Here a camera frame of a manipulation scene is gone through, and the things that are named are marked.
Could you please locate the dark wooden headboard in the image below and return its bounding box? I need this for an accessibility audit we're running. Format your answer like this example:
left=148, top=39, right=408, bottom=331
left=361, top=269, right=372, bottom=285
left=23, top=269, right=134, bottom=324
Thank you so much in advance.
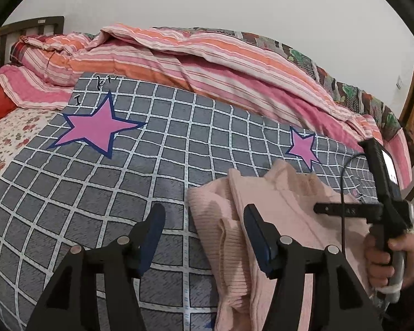
left=0, top=15, right=65, bottom=78

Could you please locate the grey checked star blanket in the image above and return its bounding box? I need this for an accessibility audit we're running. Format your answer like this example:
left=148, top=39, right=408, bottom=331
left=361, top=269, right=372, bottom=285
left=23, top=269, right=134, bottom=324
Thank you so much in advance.
left=0, top=72, right=378, bottom=331

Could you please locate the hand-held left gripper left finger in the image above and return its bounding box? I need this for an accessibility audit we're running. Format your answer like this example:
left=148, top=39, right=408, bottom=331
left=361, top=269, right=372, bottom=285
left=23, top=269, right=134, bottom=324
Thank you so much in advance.
left=27, top=203, right=166, bottom=331

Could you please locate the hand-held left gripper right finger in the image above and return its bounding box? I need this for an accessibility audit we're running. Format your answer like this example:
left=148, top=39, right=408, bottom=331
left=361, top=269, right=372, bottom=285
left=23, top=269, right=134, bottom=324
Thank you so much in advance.
left=243, top=203, right=383, bottom=331

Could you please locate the pink striped quilt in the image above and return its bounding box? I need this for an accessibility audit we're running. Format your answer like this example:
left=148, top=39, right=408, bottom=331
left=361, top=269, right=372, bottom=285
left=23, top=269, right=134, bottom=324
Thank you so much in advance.
left=0, top=23, right=413, bottom=190

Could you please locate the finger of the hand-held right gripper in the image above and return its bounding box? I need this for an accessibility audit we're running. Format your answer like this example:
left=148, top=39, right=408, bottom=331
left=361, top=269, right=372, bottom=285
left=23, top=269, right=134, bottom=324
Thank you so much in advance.
left=313, top=203, right=383, bottom=220

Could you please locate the colourful patchwork quilt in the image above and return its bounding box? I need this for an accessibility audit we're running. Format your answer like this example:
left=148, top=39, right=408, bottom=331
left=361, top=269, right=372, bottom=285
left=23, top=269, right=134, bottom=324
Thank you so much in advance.
left=79, top=26, right=402, bottom=142

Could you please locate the pink knit sweater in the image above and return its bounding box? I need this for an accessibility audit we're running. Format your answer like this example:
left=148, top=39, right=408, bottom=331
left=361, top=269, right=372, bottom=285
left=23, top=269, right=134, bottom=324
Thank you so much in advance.
left=187, top=159, right=383, bottom=331

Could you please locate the floral bed sheet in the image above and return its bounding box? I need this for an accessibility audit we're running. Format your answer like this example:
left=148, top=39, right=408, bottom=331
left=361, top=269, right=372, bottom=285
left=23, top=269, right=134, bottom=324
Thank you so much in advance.
left=0, top=107, right=64, bottom=188

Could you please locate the person's right hand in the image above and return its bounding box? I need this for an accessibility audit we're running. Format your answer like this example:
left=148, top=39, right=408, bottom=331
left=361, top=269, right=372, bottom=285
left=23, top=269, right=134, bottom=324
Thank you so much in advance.
left=364, top=226, right=414, bottom=288

